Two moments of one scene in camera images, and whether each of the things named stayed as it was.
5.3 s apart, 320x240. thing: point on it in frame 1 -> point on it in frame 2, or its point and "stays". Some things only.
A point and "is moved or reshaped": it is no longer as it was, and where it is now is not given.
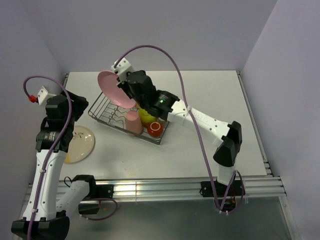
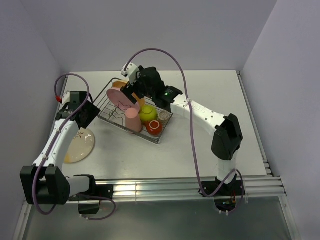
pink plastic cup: x=133 y=123 stays
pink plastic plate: x=107 y=82 is moved or reshaped
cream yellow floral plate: x=82 y=145 stays
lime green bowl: x=145 y=117 stays
